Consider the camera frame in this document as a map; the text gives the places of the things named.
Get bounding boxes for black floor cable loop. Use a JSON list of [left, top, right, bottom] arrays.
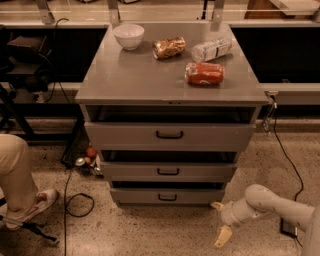
[[62, 168, 95, 256]]

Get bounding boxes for grey middle drawer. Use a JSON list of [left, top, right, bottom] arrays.
[[101, 162, 236, 182]]

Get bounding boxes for white ceramic bowl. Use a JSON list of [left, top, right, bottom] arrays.
[[113, 24, 145, 50]]

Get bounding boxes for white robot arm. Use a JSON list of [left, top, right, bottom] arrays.
[[211, 184, 320, 256]]

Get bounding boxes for pile of toy food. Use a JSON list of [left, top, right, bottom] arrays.
[[75, 146, 102, 177]]

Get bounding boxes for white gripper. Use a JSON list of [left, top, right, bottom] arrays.
[[210, 198, 254, 248]]

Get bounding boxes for person leg beige trousers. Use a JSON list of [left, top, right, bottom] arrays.
[[0, 134, 38, 216]]

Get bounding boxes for grey bottom drawer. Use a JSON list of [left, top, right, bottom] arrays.
[[110, 188, 224, 205]]

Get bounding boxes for white red sneaker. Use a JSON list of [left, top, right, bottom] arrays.
[[6, 189, 59, 230]]

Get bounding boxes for black tripod leg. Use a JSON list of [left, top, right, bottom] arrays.
[[0, 215, 59, 244]]

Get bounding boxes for metal clamp bracket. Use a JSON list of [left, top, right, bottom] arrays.
[[262, 91, 278, 133]]

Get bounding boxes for red soda can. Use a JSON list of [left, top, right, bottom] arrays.
[[185, 62, 224, 85]]

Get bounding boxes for grey drawer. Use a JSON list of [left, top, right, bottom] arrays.
[[110, 188, 224, 205], [85, 122, 255, 152], [101, 162, 236, 182]]

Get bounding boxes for grey metal drawer cabinet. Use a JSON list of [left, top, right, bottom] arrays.
[[76, 22, 267, 191]]

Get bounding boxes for grey top drawer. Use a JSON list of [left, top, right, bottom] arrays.
[[85, 122, 255, 152]]

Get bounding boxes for black power cable right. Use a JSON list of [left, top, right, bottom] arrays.
[[272, 109, 305, 203]]

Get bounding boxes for black camera equipment stand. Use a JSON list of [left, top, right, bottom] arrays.
[[0, 26, 54, 141]]

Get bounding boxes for gold crumpled snack can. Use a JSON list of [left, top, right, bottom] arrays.
[[152, 37, 186, 59]]

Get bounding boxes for black power adapter brick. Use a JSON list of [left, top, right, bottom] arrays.
[[280, 219, 297, 238]]

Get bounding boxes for clear plastic water bottle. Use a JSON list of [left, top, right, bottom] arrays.
[[191, 37, 232, 62]]

